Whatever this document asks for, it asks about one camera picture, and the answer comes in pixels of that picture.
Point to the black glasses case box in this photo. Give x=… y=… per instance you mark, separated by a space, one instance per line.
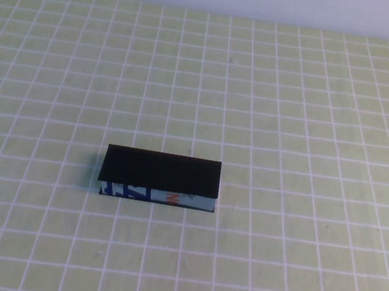
x=160 y=169

